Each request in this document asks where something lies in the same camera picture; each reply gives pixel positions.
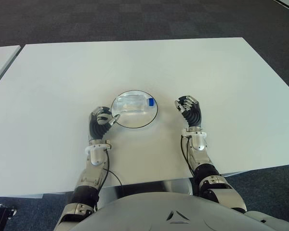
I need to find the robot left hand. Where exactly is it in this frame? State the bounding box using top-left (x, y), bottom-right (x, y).
top-left (88, 105), bottom-right (122, 141)

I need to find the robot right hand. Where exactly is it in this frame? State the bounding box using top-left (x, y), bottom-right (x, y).
top-left (174, 95), bottom-right (202, 128)

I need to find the clear water bottle blue cap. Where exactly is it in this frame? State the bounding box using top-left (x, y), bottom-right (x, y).
top-left (115, 94), bottom-right (156, 116)

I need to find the white plate black rim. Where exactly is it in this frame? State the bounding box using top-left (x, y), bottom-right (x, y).
top-left (110, 90), bottom-right (159, 129)

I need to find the white robot waist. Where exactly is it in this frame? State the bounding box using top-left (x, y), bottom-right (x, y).
top-left (170, 179), bottom-right (193, 195)

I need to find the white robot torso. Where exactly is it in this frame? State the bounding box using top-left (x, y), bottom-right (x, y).
top-left (69, 190), bottom-right (253, 231)

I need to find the white side table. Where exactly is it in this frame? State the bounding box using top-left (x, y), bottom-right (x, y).
top-left (0, 44), bottom-right (22, 90)

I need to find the black metal floor stand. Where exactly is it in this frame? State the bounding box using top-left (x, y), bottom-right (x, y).
top-left (0, 204), bottom-right (17, 221)

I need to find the white floor panel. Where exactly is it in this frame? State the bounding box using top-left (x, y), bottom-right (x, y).
top-left (272, 0), bottom-right (289, 8)

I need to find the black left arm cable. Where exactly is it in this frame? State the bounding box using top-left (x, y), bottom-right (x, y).
top-left (103, 149), bottom-right (123, 187)

